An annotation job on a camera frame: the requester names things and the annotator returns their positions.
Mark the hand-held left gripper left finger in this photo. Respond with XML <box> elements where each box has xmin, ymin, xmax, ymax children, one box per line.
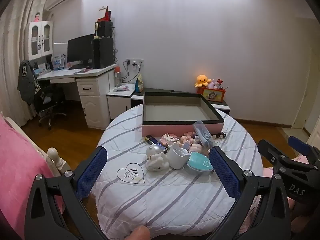
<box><xmin>24</xmin><ymin>146</ymin><xmax>110</xmax><ymax>240</ymax></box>

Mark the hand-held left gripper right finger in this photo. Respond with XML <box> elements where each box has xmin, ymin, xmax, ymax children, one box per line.
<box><xmin>209</xmin><ymin>145</ymin><xmax>292</xmax><ymax>240</ymax></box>

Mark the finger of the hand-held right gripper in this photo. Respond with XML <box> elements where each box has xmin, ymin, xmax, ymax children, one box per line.
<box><xmin>287</xmin><ymin>135</ymin><xmax>320</xmax><ymax>163</ymax></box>
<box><xmin>257</xmin><ymin>139</ymin><xmax>285</xmax><ymax>168</ymax></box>

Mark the teal case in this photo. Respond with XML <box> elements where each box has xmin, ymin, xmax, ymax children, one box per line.
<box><xmin>185</xmin><ymin>152</ymin><xmax>214</xmax><ymax>174</ymax></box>

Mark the clear box of blue masks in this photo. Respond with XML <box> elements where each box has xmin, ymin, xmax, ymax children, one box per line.
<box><xmin>192</xmin><ymin>120</ymin><xmax>216</xmax><ymax>147</ymax></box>

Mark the white astronaut figurine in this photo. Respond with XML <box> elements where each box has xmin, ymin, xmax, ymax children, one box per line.
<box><xmin>146</xmin><ymin>144</ymin><xmax>170</xmax><ymax>172</ymax></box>

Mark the pink box with black rim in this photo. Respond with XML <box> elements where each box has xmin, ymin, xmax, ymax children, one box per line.
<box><xmin>142</xmin><ymin>92</ymin><xmax>224</xmax><ymax>137</ymax></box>

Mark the person's left hand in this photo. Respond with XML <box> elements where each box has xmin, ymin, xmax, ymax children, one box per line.
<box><xmin>125</xmin><ymin>226</ymin><xmax>151</xmax><ymax>240</ymax></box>

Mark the small pink doll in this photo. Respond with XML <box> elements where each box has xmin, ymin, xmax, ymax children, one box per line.
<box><xmin>179</xmin><ymin>135</ymin><xmax>198</xmax><ymax>145</ymax></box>
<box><xmin>187</xmin><ymin>142</ymin><xmax>210</xmax><ymax>155</ymax></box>

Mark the round table with striped cloth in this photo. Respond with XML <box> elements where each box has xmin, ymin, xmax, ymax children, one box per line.
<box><xmin>91</xmin><ymin>104</ymin><xmax>264</xmax><ymax>238</ymax></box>

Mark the white door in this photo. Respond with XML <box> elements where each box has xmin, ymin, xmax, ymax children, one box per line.
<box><xmin>292</xmin><ymin>17</ymin><xmax>320</xmax><ymax>143</ymax></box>

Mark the black white low cabinet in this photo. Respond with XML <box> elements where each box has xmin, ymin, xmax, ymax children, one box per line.
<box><xmin>130</xmin><ymin>87</ymin><xmax>232</xmax><ymax>117</ymax></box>

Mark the white bedside cabinet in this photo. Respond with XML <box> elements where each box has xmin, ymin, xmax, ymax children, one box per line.
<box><xmin>106</xmin><ymin>82</ymin><xmax>137</xmax><ymax>123</ymax></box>

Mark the orange printed storage box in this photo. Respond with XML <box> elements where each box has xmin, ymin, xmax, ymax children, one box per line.
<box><xmin>202</xmin><ymin>87</ymin><xmax>227</xmax><ymax>103</ymax></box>

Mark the black office chair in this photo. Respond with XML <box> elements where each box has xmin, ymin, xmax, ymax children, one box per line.
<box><xmin>34</xmin><ymin>84</ymin><xmax>67</xmax><ymax>130</ymax></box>

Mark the white desk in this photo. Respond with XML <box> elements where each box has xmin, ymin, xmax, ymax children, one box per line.
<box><xmin>35</xmin><ymin>64</ymin><xmax>118</xmax><ymax>130</ymax></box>

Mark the orange octopus plush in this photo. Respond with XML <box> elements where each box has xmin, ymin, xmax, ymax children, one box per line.
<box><xmin>194</xmin><ymin>74</ymin><xmax>213</xmax><ymax>88</ymax></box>

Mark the red capped bottle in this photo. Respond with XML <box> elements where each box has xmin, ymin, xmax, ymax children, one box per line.
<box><xmin>114</xmin><ymin>66</ymin><xmax>122</xmax><ymax>87</ymax></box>

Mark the yellow blue snack bag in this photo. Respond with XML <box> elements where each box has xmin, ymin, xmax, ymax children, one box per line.
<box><xmin>135</xmin><ymin>74</ymin><xmax>144</xmax><ymax>92</ymax></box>

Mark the grey jacket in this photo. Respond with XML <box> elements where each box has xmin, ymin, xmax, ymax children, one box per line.
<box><xmin>17</xmin><ymin>60</ymin><xmax>40</xmax><ymax>105</ymax></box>

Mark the blue white product box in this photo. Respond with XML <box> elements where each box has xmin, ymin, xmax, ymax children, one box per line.
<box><xmin>51</xmin><ymin>54</ymin><xmax>67</xmax><ymax>70</ymax></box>

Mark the black computer tower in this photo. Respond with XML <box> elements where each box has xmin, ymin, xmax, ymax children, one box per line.
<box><xmin>93</xmin><ymin>37</ymin><xmax>114</xmax><ymax>69</ymax></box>

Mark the black computer monitor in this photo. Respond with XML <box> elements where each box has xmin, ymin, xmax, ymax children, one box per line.
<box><xmin>67</xmin><ymin>33</ymin><xmax>96</xmax><ymax>68</ymax></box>

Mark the cream curtain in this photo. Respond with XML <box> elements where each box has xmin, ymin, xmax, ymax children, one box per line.
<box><xmin>0</xmin><ymin>0</ymin><xmax>45</xmax><ymax>128</ymax></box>

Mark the white glass-door cabinet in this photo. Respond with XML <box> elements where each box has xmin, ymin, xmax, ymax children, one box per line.
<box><xmin>25</xmin><ymin>20</ymin><xmax>54</xmax><ymax>60</ymax></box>

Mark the black speaker box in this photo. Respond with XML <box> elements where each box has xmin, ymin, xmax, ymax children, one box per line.
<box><xmin>97</xmin><ymin>21</ymin><xmax>113</xmax><ymax>38</ymax></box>

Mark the white bed post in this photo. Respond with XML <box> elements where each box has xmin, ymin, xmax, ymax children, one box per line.
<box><xmin>47</xmin><ymin>147</ymin><xmax>72</xmax><ymax>178</ymax></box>

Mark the white wall outlet strip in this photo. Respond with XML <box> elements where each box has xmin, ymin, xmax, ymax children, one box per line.
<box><xmin>126</xmin><ymin>58</ymin><xmax>145</xmax><ymax>67</ymax></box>

